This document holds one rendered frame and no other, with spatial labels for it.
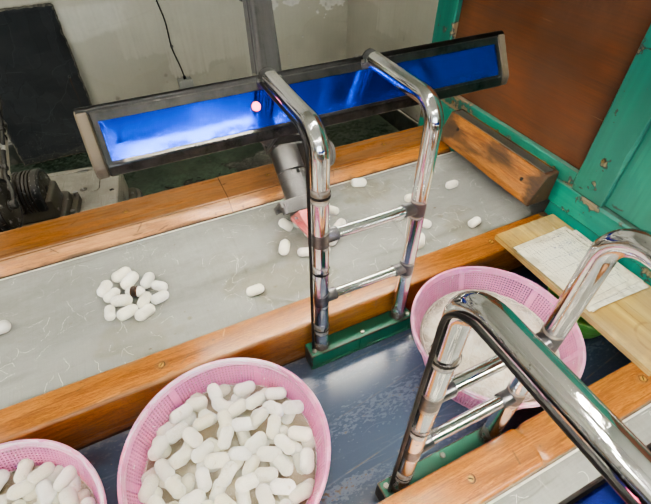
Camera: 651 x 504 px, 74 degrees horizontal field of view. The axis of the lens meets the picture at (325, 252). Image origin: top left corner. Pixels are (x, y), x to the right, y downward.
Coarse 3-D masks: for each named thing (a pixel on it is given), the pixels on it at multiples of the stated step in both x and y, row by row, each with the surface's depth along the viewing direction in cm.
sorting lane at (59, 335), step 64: (384, 192) 99; (448, 192) 99; (128, 256) 84; (192, 256) 84; (256, 256) 84; (384, 256) 84; (0, 320) 73; (64, 320) 73; (128, 320) 73; (192, 320) 73; (0, 384) 65; (64, 384) 65
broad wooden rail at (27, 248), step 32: (416, 128) 115; (352, 160) 104; (384, 160) 105; (416, 160) 108; (160, 192) 95; (192, 192) 95; (224, 192) 95; (256, 192) 95; (32, 224) 87; (64, 224) 87; (96, 224) 87; (128, 224) 87; (160, 224) 89; (192, 224) 91; (0, 256) 81; (32, 256) 82; (64, 256) 83
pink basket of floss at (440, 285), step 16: (448, 272) 77; (464, 272) 78; (480, 272) 78; (496, 272) 78; (432, 288) 77; (448, 288) 79; (464, 288) 80; (480, 288) 80; (496, 288) 79; (528, 288) 76; (416, 304) 72; (528, 304) 76; (544, 304) 74; (416, 320) 72; (544, 320) 74; (416, 336) 67; (576, 336) 68; (560, 352) 70; (576, 352) 67; (576, 368) 64; (464, 400) 66; (480, 400) 60
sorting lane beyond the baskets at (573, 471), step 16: (640, 416) 61; (640, 432) 60; (560, 464) 57; (576, 464) 57; (528, 480) 55; (544, 480) 55; (560, 480) 55; (576, 480) 55; (592, 480) 55; (512, 496) 54; (528, 496) 54; (544, 496) 54; (560, 496) 54
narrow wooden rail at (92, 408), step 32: (512, 224) 87; (448, 256) 81; (480, 256) 81; (512, 256) 86; (384, 288) 75; (416, 288) 77; (256, 320) 70; (288, 320) 70; (352, 320) 75; (160, 352) 66; (192, 352) 66; (224, 352) 66; (256, 352) 68; (288, 352) 72; (96, 384) 62; (128, 384) 62; (160, 384) 63; (0, 416) 59; (32, 416) 59; (64, 416) 59; (96, 416) 61; (128, 416) 64
